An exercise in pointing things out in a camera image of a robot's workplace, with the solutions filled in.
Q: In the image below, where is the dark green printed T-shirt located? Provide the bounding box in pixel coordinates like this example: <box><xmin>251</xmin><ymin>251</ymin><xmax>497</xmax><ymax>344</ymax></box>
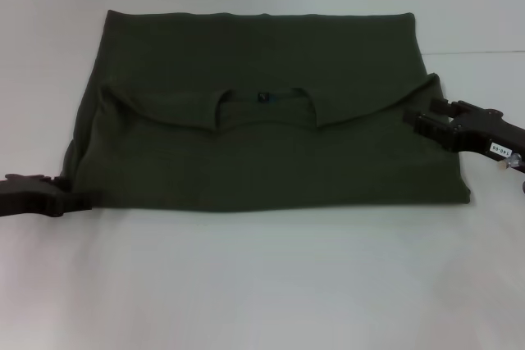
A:
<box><xmin>61</xmin><ymin>8</ymin><xmax>472</xmax><ymax>216</ymax></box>

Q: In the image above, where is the right gripper connector cable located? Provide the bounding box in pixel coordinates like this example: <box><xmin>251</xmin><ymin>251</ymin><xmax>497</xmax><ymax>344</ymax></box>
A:
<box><xmin>496</xmin><ymin>152</ymin><xmax>525</xmax><ymax>194</ymax></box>

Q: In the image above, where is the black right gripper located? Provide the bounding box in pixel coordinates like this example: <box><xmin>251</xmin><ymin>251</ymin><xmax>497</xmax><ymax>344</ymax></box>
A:
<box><xmin>402</xmin><ymin>97</ymin><xmax>525</xmax><ymax>163</ymax></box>

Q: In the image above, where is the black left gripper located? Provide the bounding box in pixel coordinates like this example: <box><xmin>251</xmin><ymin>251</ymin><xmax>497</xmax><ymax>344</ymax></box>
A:
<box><xmin>0</xmin><ymin>173</ymin><xmax>94</xmax><ymax>219</ymax></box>

